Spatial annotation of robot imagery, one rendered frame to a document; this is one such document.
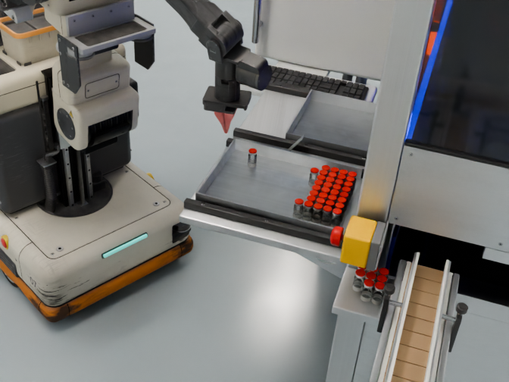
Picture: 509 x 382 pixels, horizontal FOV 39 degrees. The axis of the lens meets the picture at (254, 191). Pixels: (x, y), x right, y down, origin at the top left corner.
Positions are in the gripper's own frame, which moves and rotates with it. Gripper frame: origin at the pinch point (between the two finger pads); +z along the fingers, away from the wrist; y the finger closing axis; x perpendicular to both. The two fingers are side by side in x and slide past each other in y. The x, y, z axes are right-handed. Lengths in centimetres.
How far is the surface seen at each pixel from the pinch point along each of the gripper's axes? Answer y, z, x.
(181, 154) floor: -49, 108, 129
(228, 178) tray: 0.7, 14.7, 0.1
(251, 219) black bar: 9.6, 12.5, -16.1
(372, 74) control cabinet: 33, 24, 78
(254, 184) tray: 7.6, 14.7, -0.6
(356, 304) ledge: 35, 14, -35
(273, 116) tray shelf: 6.6, 16.4, 33.3
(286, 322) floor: 16, 105, 36
